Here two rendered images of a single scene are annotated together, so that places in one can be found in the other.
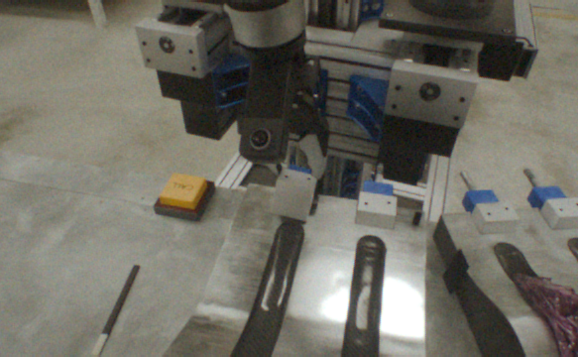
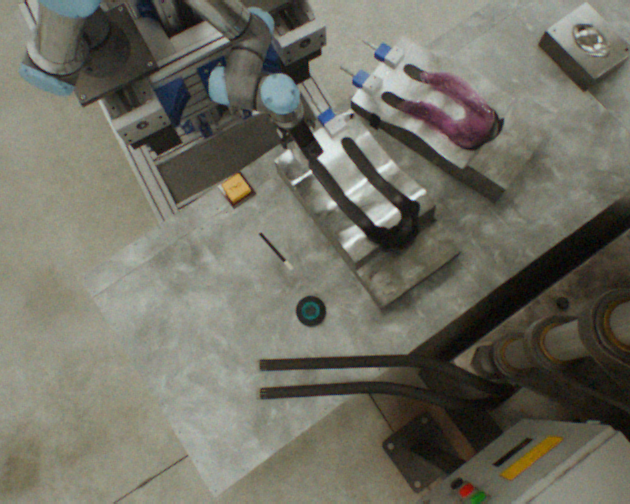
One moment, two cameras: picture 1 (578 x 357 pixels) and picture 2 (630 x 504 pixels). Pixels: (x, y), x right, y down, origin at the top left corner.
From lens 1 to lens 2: 1.10 m
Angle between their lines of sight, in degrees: 36
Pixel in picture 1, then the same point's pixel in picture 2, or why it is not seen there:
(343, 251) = (339, 154)
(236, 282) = (319, 199)
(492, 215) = (372, 86)
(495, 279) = (392, 114)
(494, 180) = not seen: outside the picture
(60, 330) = (268, 276)
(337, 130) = not seen: hidden behind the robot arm
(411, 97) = (297, 51)
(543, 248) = (397, 82)
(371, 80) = not seen: hidden behind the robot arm
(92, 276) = (249, 253)
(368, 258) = (349, 148)
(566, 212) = (395, 59)
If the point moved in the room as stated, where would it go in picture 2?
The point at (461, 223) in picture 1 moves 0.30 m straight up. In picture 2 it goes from (362, 97) to (367, 31)
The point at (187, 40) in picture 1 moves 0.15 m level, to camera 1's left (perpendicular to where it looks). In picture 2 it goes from (156, 113) to (116, 153)
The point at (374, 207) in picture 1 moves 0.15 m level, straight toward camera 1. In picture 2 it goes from (336, 127) to (367, 170)
